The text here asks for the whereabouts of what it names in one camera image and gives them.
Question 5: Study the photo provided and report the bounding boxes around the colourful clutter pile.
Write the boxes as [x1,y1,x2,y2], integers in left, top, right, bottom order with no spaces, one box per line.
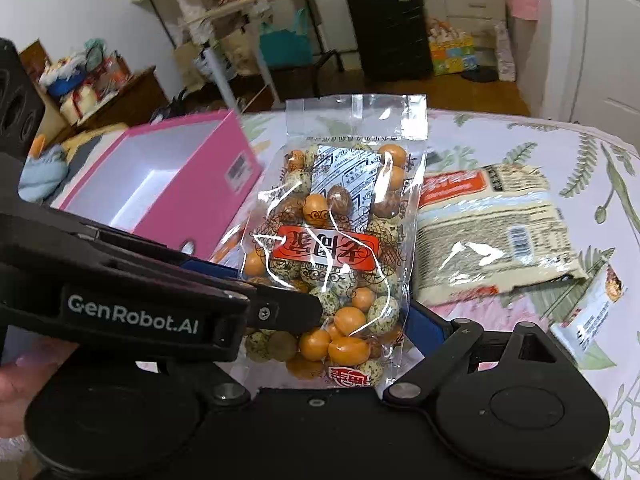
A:
[39,39,133,126]

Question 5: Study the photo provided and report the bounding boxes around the clear bag of coated peanuts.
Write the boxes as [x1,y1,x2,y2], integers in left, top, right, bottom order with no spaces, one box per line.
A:
[239,94,428,401]

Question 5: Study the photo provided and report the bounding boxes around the white door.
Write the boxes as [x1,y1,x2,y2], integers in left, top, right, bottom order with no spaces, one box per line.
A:
[570,0,640,126]

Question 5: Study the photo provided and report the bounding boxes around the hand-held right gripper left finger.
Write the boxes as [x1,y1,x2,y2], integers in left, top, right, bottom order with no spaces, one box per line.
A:
[202,360,253,407]

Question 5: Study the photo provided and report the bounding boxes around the teal shopping bag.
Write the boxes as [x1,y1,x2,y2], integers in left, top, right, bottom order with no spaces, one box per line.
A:
[259,10,313,68]

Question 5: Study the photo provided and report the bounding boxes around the black suitcase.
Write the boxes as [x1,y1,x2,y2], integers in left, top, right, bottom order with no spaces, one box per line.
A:
[346,0,433,81]

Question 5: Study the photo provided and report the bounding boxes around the light blue stuffed toy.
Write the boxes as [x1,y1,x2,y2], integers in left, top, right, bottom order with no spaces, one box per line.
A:
[19,135,71,203]

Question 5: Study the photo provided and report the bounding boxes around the beige seed packet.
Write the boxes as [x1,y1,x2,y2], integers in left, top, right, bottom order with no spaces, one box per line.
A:
[415,162,591,306]

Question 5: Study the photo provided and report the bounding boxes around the leaf-print bedsheet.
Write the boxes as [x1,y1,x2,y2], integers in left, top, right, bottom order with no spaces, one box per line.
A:
[0,107,640,480]

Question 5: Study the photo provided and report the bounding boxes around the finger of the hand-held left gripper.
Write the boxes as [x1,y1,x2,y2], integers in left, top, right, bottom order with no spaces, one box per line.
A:
[75,222,242,284]
[244,284,324,336]

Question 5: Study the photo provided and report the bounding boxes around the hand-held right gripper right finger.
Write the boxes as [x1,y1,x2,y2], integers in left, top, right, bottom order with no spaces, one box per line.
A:
[381,304,568,407]

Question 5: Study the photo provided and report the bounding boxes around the black clothes rack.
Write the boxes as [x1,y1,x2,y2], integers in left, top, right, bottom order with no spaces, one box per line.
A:
[147,0,346,101]

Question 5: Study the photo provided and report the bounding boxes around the white pastry snack packet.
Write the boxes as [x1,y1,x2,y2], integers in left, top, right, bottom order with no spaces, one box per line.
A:
[549,262,628,356]

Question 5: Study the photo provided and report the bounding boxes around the colourful gift bag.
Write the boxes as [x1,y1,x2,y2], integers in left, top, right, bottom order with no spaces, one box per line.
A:
[429,20,476,77]

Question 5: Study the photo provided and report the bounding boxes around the white plastic package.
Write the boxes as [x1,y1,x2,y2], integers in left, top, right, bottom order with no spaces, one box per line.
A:
[494,22,516,82]

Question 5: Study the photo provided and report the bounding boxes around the wooden nightstand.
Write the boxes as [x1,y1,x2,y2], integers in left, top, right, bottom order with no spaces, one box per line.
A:
[20,40,168,146]

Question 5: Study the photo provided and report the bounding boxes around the pink storage box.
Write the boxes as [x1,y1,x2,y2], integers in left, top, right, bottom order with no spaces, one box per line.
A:
[50,110,265,266]

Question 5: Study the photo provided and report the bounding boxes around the person's left hand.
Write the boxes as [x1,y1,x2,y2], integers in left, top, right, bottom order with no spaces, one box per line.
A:
[0,338,80,418]

